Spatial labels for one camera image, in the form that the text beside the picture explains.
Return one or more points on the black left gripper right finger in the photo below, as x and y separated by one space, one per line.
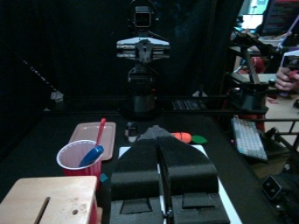
191 172

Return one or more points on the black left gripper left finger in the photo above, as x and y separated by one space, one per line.
134 172

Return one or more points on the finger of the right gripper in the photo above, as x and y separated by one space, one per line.
140 52
147 52

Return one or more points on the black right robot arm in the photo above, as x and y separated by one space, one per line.
140 102

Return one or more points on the gray toy knife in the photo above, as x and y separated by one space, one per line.
155 132

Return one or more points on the black toy sushi roll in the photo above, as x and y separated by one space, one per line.
132 129

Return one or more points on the wooden knife block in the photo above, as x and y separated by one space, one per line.
53 201

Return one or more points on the person's hand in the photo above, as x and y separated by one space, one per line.
286 80

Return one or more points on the small teal piece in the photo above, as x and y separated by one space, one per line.
103 177

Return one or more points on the orange toy carrot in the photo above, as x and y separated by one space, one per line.
183 137

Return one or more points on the white cutting board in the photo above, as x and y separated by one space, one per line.
227 198

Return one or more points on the red plastic cup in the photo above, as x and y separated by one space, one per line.
69 163

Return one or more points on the pink plastic tray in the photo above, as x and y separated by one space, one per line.
87 131

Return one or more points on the white computer keyboard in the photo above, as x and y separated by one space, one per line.
248 138

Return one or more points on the small black box device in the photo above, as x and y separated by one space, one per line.
271 187

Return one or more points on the white clamp on cloth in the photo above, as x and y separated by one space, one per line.
56 96

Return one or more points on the computer monitor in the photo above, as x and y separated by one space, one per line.
282 16

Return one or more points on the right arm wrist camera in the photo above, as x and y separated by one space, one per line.
142 18

